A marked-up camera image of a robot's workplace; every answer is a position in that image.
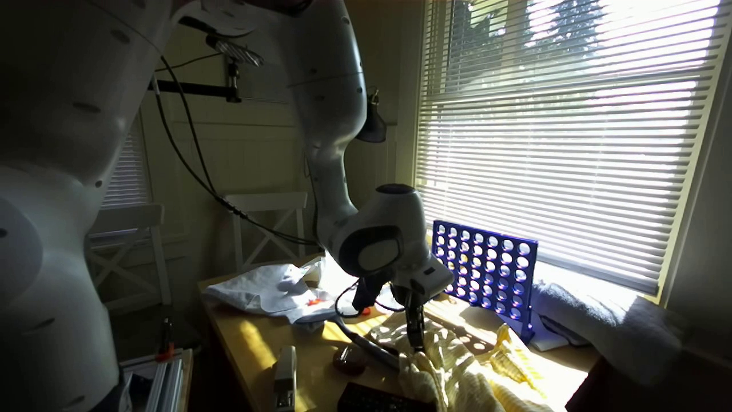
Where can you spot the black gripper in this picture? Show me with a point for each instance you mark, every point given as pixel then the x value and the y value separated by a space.
pixel 416 298

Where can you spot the yellow striped towel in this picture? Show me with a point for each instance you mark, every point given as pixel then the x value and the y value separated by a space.
pixel 472 374

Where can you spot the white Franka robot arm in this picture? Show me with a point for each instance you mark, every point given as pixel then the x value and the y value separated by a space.
pixel 59 152

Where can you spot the folded grey blue towel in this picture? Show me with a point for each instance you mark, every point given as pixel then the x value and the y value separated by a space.
pixel 608 322

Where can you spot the small red object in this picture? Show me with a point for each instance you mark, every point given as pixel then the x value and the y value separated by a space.
pixel 366 312

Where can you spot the round metal knob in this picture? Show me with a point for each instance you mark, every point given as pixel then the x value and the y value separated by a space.
pixel 350 359

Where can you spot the black remote control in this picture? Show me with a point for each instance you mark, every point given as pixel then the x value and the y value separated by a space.
pixel 374 398

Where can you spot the blue connect four grid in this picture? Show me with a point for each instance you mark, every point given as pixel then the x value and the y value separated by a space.
pixel 482 267

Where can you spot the silver stapler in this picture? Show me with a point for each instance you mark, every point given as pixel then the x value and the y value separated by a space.
pixel 286 379

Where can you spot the white grey crumpled cloth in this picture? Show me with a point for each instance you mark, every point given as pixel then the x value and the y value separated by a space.
pixel 259 290

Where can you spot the white cross-back chair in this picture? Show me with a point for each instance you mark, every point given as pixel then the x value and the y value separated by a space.
pixel 266 201
pixel 127 219

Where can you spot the dark lamp shade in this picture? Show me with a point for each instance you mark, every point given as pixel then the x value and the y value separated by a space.
pixel 374 127

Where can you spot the white window blinds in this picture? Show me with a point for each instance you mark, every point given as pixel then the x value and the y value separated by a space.
pixel 572 152
pixel 127 174

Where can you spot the white slatted rack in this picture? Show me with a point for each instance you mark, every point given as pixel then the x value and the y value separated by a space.
pixel 155 384

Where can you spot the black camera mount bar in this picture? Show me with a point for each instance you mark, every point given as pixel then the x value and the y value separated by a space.
pixel 196 88

